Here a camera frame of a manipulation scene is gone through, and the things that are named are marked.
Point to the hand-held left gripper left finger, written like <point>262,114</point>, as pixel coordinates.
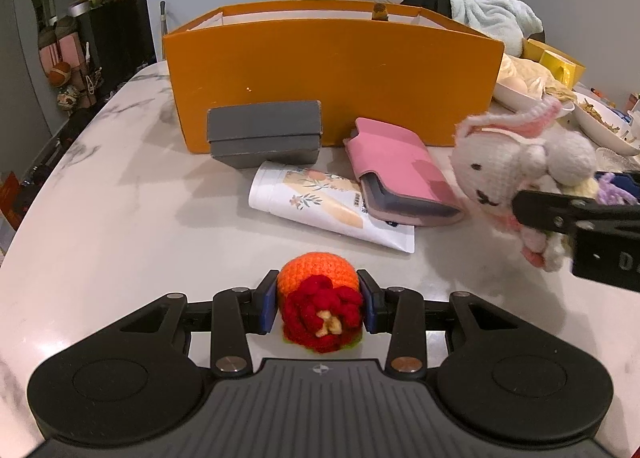
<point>270,303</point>

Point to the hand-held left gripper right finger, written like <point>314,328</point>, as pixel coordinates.
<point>365,303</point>

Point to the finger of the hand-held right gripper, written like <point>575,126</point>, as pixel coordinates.
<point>550,210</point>
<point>625,183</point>

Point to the orange crochet carrot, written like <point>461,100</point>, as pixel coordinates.
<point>315,273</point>

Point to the white crochet rabbit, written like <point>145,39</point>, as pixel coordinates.
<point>490,163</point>

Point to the white lotion pouch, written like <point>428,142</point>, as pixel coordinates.
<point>300,198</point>

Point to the pink case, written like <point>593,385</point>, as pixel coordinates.
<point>395,163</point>

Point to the grey lidded box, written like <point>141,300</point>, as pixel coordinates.
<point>260,123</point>

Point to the orange storage box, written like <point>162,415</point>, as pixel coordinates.
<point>325,78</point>

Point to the brown bear plush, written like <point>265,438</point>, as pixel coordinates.
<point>380,11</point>

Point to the clear glass plate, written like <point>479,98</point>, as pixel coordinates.
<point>615,158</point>

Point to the white bowl with potato strips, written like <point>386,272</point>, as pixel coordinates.
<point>600,136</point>

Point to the fried potato strips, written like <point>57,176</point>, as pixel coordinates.
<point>600,116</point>

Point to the orange marker pen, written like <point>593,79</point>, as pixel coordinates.
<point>602,96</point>

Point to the white bowl with buns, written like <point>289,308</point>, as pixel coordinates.
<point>520,101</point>

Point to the boiled egg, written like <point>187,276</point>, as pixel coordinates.
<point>515,86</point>

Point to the yellow mug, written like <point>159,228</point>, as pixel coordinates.
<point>552,63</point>

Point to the yellow bowl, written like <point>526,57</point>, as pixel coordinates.
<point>532,48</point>

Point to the light blue fleece blanket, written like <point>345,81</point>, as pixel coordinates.
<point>490,18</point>

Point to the red carton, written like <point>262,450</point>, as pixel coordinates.
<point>10,198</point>

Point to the brown white ball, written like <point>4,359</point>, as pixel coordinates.
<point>67,98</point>

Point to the black cabinet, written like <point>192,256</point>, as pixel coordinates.
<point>115,38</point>

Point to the orange basketball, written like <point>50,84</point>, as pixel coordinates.
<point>59,73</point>

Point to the pink sports bag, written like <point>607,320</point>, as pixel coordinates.
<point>65,51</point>

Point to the metal pot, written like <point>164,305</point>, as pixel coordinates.
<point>80,8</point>

